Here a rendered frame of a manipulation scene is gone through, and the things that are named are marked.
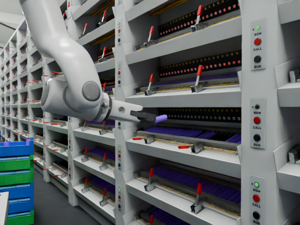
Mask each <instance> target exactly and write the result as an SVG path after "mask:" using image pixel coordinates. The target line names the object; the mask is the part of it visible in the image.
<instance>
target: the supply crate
mask: <svg viewBox="0 0 300 225"><path fill-rule="evenodd" d="M33 152H34V139H33V137H30V141H29V145H26V141H24V142H9V146H4V143H3V142H0V157H4V156H17V155H31V154H33Z"/></svg>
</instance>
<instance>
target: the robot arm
mask: <svg viewBox="0 0 300 225"><path fill-rule="evenodd" d="M19 3H20V6H21V9H22V12H23V14H24V17H25V20H26V23H27V25H28V28H29V31H30V34H31V36H32V39H33V42H34V44H35V46H36V48H37V50H38V52H39V53H40V54H41V55H42V56H44V57H46V58H53V59H54V60H55V61H56V62H57V64H58V65H59V67H60V68H61V70H62V72H63V75H64V77H65V79H66V82H64V81H61V80H57V79H53V78H51V79H49V80H48V81H47V82H46V84H45V86H44V89H43V92H42V97H41V108H42V110H43V111H44V112H49V113H55V114H59V115H64V116H69V117H75V118H79V119H84V120H89V121H95V122H102V121H106V120H107V119H113V120H118V121H128V122H140V123H144V124H148V125H149V124H151V125H155V122H156V115H154V114H151V113H147V112H141V111H140V110H142V109H143V107H142V106H140V105H135V104H130V103H126V102H122V101H117V100H112V98H111V97H110V96H108V94H107V93H104V92H102V86H101V83H100V79H99V76H98V73H97V71H96V67H95V65H94V62H93V60H92V58H91V56H90V55H89V53H88V52H87V51H86V49H85V48H84V47H83V46H81V45H80V44H79V43H77V42H76V41H74V40H72V39H71V38H70V36H69V34H68V31H67V28H66V25H65V22H64V19H63V16H62V13H61V10H60V7H59V4H58V1H57V0H19Z"/></svg>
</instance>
